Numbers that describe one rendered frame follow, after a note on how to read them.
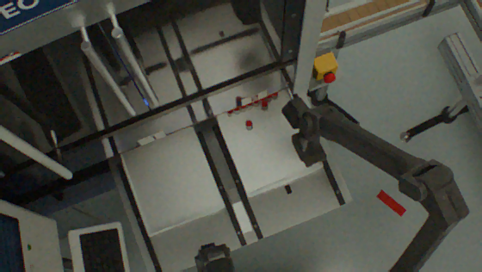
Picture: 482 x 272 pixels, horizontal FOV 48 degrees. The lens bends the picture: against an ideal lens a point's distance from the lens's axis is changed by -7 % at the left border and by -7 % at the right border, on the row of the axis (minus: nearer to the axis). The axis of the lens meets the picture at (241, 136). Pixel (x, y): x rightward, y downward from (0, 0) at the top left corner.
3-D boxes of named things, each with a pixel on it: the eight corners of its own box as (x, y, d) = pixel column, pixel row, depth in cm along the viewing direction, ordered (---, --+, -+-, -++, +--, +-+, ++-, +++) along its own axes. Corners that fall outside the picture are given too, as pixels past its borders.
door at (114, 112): (4, 170, 157) (-116, 110, 100) (150, 110, 160) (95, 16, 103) (4, 173, 157) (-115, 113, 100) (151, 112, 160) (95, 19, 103)
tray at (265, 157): (209, 104, 195) (208, 101, 192) (281, 76, 197) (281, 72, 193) (248, 197, 186) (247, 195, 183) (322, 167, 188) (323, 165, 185)
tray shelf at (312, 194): (104, 148, 194) (102, 147, 192) (294, 73, 199) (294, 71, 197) (152, 281, 182) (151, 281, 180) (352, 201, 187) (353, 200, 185)
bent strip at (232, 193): (227, 193, 187) (226, 189, 181) (236, 189, 187) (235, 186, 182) (244, 233, 184) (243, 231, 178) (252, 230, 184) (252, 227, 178)
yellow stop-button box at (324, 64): (307, 62, 189) (309, 54, 182) (327, 55, 190) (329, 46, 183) (317, 83, 187) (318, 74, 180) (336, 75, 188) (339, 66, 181)
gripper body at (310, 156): (312, 129, 164) (312, 118, 157) (327, 159, 160) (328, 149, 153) (290, 138, 164) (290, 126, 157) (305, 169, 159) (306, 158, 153)
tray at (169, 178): (116, 141, 193) (114, 139, 189) (188, 113, 194) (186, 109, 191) (150, 236, 184) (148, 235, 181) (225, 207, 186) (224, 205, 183)
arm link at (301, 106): (310, 125, 143) (336, 114, 146) (285, 90, 147) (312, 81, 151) (295, 151, 152) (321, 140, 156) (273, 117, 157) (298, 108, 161)
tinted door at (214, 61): (151, 110, 160) (96, 15, 103) (294, 54, 163) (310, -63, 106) (152, 112, 160) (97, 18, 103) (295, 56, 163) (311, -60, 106)
